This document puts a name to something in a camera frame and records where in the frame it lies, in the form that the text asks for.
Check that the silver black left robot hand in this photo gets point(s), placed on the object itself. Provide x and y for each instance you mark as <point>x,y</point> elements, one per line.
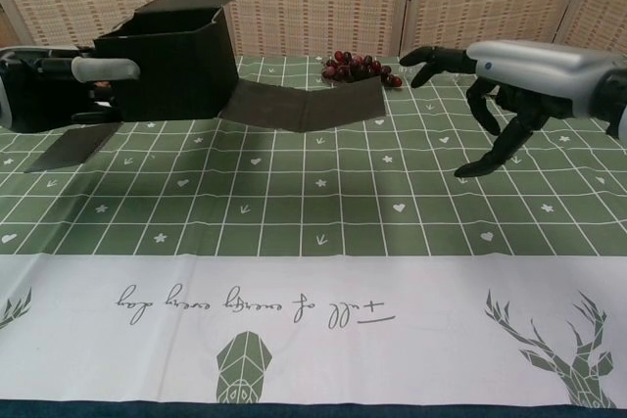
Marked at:
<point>49,95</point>

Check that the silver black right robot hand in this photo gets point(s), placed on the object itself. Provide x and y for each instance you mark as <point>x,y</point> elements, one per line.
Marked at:
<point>539,75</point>

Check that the black cardboard box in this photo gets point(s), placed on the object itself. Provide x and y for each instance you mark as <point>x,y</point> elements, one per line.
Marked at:
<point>171,70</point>

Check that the bunch of red grapes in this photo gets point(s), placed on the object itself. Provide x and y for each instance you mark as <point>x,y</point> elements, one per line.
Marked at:
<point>357,68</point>

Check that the green checked deer tablecloth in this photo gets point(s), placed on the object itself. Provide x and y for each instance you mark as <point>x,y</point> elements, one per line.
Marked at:
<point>343,266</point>

